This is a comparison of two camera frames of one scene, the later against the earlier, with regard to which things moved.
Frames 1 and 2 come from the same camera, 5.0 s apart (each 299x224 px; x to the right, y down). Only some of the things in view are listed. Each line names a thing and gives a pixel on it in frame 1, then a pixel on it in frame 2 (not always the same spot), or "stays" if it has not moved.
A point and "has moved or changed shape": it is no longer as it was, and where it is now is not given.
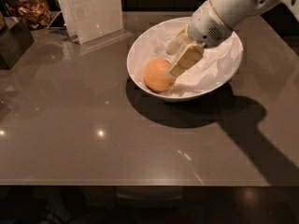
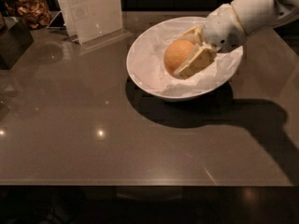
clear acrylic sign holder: x=91 y=14 stays
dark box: x=14 y=43 stays
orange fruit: x=156 y=76 has moved or changed shape
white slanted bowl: x=187 y=95 stays
